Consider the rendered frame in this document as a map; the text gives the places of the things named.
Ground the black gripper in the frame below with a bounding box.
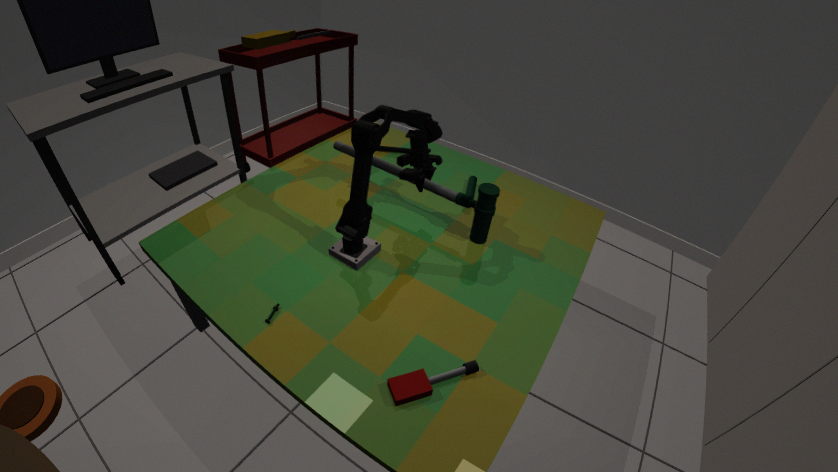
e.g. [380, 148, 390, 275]
[399, 148, 443, 192]

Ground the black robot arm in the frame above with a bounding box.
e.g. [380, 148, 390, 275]
[335, 105, 442, 258]

